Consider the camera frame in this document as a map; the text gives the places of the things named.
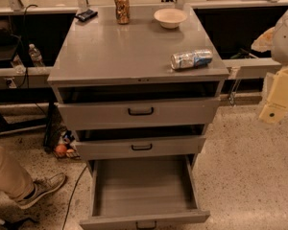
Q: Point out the white ceramic bowl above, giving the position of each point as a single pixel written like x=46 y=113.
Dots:
x=170 y=18

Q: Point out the gold patterned can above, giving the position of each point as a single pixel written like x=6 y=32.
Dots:
x=122 y=11

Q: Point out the grey middle drawer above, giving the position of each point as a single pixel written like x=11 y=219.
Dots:
x=143 y=147

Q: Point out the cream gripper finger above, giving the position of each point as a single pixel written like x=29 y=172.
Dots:
x=276 y=104

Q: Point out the khaki trouser leg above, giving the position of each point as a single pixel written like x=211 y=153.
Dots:
x=15 y=181

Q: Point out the clear plastic water bottle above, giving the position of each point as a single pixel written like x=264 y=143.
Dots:
x=36 y=56

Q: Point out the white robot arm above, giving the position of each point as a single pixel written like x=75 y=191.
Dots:
x=280 y=41

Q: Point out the black rectangular device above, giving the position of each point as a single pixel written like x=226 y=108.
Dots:
x=86 y=15

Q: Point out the grey sneaker shoe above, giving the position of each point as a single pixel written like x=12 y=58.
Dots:
x=42 y=187

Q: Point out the crumpled tan bag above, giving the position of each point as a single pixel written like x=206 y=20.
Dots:
x=264 y=42

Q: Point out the orange fruit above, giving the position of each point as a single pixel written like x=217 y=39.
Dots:
x=61 y=149

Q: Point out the grey metal drawer cabinet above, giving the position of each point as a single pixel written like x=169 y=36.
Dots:
x=102 y=61

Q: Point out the grey open bottom drawer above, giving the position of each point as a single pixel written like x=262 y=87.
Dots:
x=142 y=194

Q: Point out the grey top drawer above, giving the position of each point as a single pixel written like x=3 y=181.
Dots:
x=150 y=113

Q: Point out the white wall power outlet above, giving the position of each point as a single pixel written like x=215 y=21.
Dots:
x=10 y=82

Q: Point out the silver blue redbull can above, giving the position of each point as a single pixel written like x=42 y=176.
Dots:
x=191 y=59

